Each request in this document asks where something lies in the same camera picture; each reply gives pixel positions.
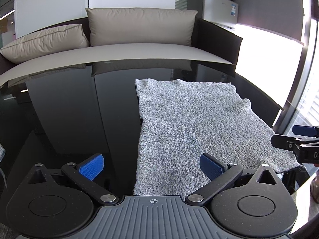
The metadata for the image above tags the grey knitted towel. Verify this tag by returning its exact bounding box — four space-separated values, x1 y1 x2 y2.
134 79 299 197

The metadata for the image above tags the dark brown sofa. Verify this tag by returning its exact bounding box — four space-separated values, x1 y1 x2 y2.
1 18 243 85

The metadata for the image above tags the small beige side cushion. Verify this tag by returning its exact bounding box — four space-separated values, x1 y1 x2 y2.
1 24 89 64

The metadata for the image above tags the silver mini fridge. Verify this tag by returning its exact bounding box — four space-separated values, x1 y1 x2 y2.
187 0 239 29

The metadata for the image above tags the large beige back cushion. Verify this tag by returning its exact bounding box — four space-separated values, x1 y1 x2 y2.
86 8 198 46

